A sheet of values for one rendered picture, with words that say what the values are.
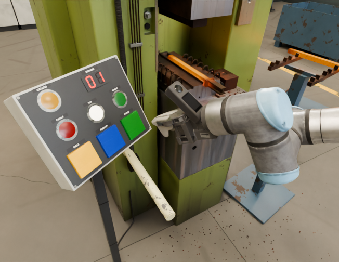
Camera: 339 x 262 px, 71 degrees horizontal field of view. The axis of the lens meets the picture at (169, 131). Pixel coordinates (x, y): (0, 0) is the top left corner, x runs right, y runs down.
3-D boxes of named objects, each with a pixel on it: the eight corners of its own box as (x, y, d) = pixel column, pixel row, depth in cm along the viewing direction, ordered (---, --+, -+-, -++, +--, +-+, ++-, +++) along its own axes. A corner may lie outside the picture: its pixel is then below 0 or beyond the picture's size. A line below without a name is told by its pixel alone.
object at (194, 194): (219, 202, 175) (231, 156, 147) (175, 226, 159) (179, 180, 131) (179, 156, 213) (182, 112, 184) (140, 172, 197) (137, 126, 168)
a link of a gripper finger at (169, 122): (155, 128, 67) (178, 125, 61) (152, 123, 66) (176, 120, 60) (164, 120, 70) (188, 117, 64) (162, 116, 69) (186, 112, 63)
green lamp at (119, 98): (129, 105, 78) (128, 93, 75) (115, 108, 76) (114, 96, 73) (125, 101, 80) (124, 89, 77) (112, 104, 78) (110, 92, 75)
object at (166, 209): (176, 218, 99) (177, 210, 95) (165, 223, 96) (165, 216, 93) (132, 154, 128) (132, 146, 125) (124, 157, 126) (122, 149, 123)
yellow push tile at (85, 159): (102, 163, 69) (90, 140, 67) (81, 179, 64) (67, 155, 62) (99, 162, 71) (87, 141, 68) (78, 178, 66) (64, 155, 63)
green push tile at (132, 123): (146, 129, 83) (136, 110, 80) (131, 140, 78) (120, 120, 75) (142, 129, 84) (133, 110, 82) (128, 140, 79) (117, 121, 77)
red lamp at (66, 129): (79, 136, 64) (75, 123, 62) (61, 142, 63) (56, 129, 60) (76, 130, 67) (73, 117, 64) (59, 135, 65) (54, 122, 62)
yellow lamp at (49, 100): (62, 108, 62) (58, 93, 59) (43, 113, 60) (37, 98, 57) (60, 103, 64) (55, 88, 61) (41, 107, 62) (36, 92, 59)
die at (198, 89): (218, 93, 117) (220, 77, 112) (184, 103, 109) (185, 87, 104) (173, 63, 145) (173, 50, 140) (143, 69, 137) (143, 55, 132)
